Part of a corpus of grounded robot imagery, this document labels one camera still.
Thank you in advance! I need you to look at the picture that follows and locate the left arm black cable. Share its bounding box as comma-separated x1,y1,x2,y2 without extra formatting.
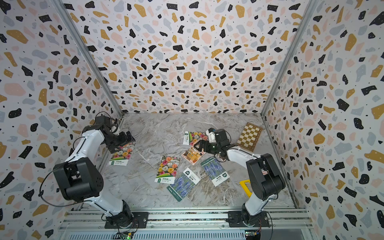
38,167,82,208

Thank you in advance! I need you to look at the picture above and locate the wooden chessboard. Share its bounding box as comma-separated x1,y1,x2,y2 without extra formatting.
237,123,263,152

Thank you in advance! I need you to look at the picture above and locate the left aluminium corner post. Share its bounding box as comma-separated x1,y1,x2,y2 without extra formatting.
52,0,124,119

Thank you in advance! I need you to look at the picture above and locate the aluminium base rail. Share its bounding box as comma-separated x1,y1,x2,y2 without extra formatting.
58,207,317,240

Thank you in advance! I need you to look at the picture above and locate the lavender seed packet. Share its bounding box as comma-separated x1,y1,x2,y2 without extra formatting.
201,157,230,187
167,168,201,202

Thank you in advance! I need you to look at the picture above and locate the sunflower seed packet pink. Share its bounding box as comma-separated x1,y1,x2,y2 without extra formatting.
182,147,205,165
193,140,210,153

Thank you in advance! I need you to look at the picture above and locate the yellow plastic frame tool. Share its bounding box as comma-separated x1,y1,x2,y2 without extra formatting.
239,180,253,198

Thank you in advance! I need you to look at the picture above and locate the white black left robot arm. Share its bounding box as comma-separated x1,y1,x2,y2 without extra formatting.
53,116,134,228

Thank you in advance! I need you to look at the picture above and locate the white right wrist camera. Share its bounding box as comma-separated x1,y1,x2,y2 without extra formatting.
206,130,216,143

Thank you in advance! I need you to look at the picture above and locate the right aluminium corner post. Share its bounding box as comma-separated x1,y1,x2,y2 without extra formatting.
261,0,319,117

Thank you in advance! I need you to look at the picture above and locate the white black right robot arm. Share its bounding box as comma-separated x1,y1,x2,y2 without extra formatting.
201,128,286,226

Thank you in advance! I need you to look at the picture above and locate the lavender seed packet left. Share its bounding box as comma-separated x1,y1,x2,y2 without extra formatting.
167,168,201,202

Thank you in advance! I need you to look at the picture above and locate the aluminium corner post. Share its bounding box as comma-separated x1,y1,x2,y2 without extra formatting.
261,0,319,117
52,0,124,119

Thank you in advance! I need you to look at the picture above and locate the lavender seed packet right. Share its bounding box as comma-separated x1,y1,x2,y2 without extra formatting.
201,157,230,187

